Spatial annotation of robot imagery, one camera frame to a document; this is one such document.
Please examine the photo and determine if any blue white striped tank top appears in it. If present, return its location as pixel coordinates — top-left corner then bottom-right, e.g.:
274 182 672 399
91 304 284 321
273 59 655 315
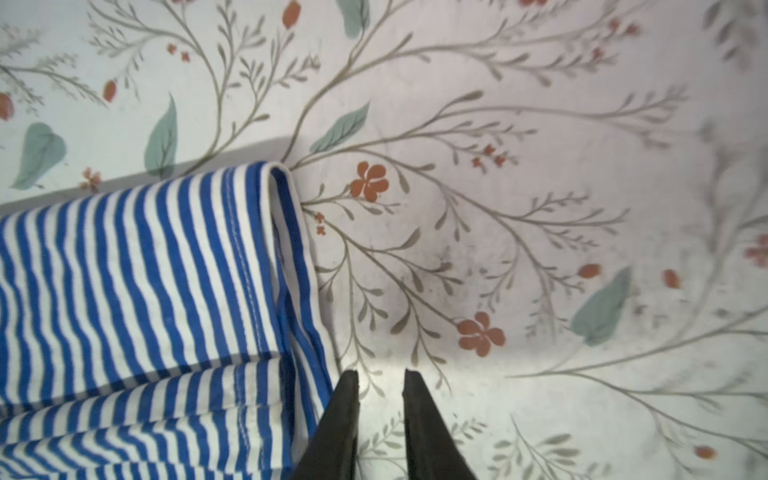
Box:
1 163 338 479

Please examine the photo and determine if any floral tablecloth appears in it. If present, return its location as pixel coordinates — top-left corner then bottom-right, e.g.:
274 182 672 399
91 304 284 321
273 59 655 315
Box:
1 1 767 479

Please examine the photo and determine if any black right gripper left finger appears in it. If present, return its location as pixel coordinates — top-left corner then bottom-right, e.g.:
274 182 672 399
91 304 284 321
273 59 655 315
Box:
290 370 360 480

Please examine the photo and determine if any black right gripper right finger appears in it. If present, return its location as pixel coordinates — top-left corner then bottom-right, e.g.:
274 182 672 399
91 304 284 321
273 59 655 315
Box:
403 370 476 480

